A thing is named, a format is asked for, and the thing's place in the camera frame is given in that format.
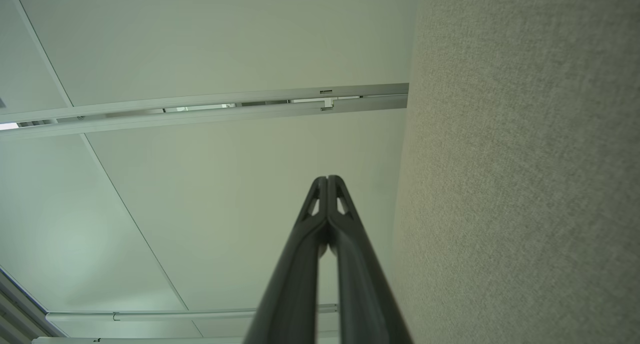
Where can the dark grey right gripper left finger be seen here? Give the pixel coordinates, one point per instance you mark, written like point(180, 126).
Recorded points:
point(290, 284)

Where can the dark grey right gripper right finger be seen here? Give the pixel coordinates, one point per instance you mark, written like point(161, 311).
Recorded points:
point(360, 284)

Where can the white ceiling pipe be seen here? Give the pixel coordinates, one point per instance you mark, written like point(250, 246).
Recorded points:
point(175, 314)

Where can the metal ceiling track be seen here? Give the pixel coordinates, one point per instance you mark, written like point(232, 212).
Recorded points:
point(250, 113)

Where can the grey window frame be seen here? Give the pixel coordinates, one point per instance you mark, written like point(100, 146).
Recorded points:
point(17, 309)

